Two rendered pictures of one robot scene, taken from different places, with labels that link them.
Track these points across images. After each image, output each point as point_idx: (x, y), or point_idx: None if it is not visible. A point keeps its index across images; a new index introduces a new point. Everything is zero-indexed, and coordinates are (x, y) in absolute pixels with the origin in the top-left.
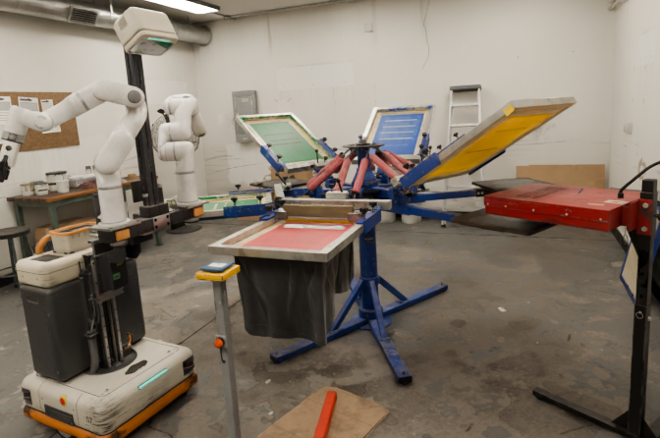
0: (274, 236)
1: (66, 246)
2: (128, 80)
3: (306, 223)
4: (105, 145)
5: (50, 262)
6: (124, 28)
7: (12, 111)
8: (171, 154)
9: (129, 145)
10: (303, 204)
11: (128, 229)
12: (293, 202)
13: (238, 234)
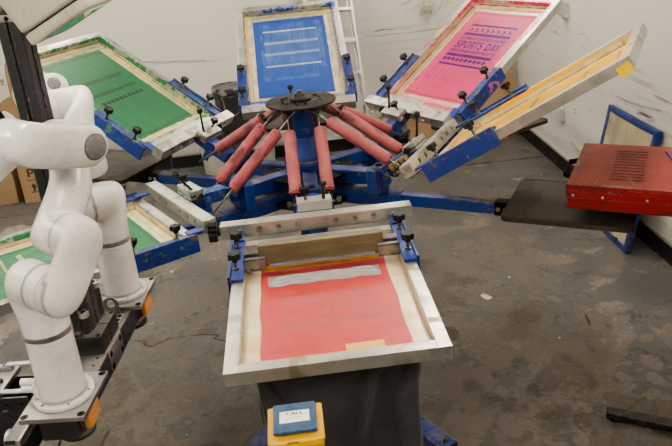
0: (287, 312)
1: None
2: (16, 93)
3: (301, 268)
4: (59, 262)
5: None
6: None
7: None
8: (90, 215)
9: (100, 247)
10: (295, 240)
11: (97, 397)
12: (244, 229)
13: (237, 328)
